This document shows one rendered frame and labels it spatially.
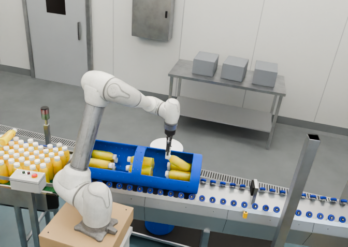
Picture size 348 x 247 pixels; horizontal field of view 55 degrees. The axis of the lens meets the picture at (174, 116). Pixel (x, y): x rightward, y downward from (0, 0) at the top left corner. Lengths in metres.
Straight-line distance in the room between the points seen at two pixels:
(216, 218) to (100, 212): 0.98
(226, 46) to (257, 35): 0.48
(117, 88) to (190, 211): 1.20
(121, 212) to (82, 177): 0.35
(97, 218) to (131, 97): 0.66
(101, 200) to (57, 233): 0.32
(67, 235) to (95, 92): 0.78
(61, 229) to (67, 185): 0.24
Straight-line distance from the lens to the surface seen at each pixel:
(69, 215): 2.09
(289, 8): 5.22
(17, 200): 2.75
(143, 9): 5.28
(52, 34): 6.31
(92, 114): 1.81
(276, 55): 5.36
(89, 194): 1.82
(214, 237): 3.33
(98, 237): 1.94
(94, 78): 1.78
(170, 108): 2.14
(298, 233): 2.67
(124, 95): 1.66
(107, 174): 2.41
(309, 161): 1.99
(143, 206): 2.53
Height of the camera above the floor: 2.58
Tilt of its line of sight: 28 degrees down
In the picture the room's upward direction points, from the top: 6 degrees clockwise
